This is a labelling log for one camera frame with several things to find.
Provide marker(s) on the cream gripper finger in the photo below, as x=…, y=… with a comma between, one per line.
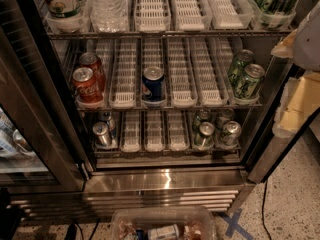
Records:
x=300, y=98
x=284, y=49

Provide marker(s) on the blue pepsi can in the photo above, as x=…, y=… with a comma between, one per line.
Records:
x=152, y=84

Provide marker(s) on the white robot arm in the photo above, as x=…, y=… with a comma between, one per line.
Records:
x=306, y=49

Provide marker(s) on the rear green can middle shelf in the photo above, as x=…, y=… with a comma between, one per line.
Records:
x=240, y=60

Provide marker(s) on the green can shelf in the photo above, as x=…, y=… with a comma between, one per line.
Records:
x=240, y=60
x=249, y=81

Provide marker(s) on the front green can middle shelf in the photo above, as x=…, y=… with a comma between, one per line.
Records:
x=249, y=81

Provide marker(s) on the rear right green can bottom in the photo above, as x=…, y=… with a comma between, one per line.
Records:
x=224, y=116

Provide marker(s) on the rear left green can bottom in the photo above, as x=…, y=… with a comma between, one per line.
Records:
x=202, y=115

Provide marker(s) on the white glide tray under pepsi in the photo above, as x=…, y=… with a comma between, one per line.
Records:
x=152, y=55

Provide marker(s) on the white glide tray top shelf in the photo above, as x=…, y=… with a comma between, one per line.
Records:
x=152, y=15

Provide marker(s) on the white glide tray shelf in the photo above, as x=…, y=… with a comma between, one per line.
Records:
x=123, y=83
x=152, y=15

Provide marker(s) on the white glide tray middle shelf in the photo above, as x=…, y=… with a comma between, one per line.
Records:
x=123, y=83

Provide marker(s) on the rear silver blue can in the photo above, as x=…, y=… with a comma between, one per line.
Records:
x=108, y=118

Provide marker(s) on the rear red coca-cola can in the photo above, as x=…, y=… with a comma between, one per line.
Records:
x=91, y=60

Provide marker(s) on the red coca-cola can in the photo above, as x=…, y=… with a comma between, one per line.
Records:
x=91, y=60
x=86, y=85

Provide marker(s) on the front red coca-cola can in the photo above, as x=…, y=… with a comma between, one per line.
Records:
x=86, y=85

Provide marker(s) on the front silver can bottom shelf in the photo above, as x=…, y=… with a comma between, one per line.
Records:
x=101, y=131

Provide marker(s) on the glass fridge door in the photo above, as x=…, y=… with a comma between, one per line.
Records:
x=45, y=128

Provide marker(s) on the clear water bottle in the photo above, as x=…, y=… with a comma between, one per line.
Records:
x=109, y=15

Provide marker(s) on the clear plastic bin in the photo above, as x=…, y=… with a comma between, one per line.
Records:
x=163, y=223

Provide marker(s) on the green white soda bottle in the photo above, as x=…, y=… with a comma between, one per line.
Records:
x=61, y=0

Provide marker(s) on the top wire shelf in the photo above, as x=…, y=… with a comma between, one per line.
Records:
x=171, y=34

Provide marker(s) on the wire shelf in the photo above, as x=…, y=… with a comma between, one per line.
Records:
x=171, y=34
x=171, y=108
x=117, y=153

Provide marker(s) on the middle wire shelf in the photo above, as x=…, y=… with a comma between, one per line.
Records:
x=171, y=108

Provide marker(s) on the bottom wire shelf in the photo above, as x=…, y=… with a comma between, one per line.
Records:
x=117, y=153

